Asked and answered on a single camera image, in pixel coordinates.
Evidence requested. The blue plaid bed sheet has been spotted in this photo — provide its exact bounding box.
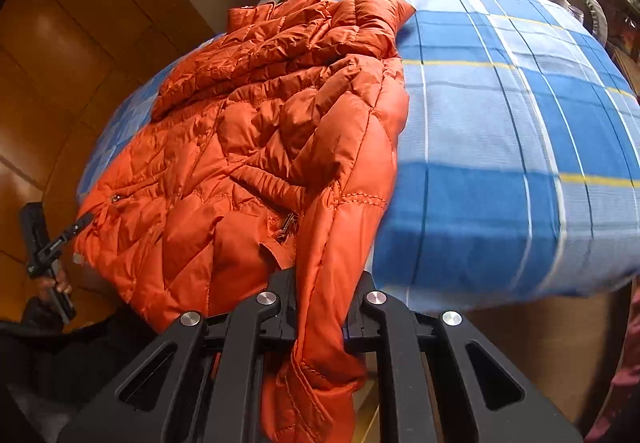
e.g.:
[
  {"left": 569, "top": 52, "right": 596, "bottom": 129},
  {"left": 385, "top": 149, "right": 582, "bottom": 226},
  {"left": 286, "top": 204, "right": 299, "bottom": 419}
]
[{"left": 96, "top": 0, "right": 639, "bottom": 310}]

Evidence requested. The orange puffer down jacket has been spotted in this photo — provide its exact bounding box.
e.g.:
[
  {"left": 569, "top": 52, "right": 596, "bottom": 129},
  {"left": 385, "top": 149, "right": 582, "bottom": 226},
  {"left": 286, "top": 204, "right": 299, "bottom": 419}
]
[{"left": 75, "top": 0, "right": 416, "bottom": 442}]

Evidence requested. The wooden desk with clutter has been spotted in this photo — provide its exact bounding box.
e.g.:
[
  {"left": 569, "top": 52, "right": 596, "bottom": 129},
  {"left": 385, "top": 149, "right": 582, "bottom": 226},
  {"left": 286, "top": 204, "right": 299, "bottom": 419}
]
[{"left": 600, "top": 0, "right": 639, "bottom": 96}]

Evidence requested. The grey padded baby nest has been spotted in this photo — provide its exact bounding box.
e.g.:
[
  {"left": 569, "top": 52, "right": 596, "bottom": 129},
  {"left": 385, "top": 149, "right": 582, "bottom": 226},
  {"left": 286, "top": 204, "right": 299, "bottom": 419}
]
[{"left": 566, "top": 0, "right": 608, "bottom": 47}]

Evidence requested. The left hand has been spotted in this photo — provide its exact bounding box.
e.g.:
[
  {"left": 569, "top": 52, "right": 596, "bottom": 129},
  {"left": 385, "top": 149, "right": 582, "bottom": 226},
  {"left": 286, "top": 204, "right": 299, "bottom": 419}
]
[{"left": 32, "top": 267, "right": 73, "bottom": 303}]

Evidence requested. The dark red ruffled bedspread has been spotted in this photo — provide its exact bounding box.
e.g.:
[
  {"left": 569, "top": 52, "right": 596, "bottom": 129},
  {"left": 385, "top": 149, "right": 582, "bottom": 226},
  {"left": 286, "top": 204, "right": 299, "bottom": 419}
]
[{"left": 585, "top": 279, "right": 640, "bottom": 443}]

